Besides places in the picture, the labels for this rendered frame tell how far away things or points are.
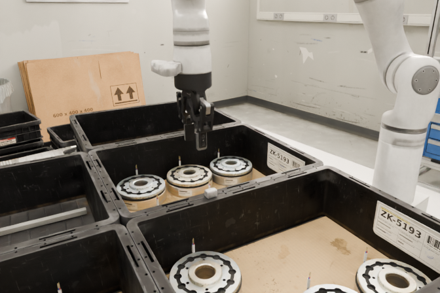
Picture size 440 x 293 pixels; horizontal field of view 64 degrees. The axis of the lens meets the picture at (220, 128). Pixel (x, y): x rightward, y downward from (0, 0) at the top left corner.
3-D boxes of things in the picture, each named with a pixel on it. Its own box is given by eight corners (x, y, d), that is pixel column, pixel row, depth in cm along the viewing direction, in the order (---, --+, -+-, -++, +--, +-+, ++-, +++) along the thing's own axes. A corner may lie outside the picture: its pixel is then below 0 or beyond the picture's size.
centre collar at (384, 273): (393, 266, 51) (394, 263, 51) (425, 290, 47) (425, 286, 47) (368, 277, 49) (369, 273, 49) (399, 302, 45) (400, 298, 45)
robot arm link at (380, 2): (379, -34, 73) (408, -40, 64) (418, 78, 82) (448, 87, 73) (340, -11, 74) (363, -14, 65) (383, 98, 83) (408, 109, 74)
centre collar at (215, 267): (215, 259, 53) (215, 256, 53) (228, 282, 49) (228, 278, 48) (183, 267, 51) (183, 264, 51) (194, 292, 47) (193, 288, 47)
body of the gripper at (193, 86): (219, 68, 68) (220, 116, 71) (200, 63, 75) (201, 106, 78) (183, 72, 64) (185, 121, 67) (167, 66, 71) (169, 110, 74)
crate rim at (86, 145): (196, 104, 119) (196, 97, 119) (244, 130, 95) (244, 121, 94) (69, 122, 101) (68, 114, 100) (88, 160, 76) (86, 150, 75)
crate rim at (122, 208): (244, 130, 94) (244, 121, 94) (327, 174, 70) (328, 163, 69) (88, 160, 76) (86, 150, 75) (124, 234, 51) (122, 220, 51)
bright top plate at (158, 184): (159, 173, 81) (159, 171, 81) (169, 193, 72) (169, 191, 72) (114, 180, 78) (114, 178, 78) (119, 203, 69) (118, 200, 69)
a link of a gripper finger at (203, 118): (199, 103, 66) (196, 129, 69) (203, 108, 65) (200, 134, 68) (212, 101, 67) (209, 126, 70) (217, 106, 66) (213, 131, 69)
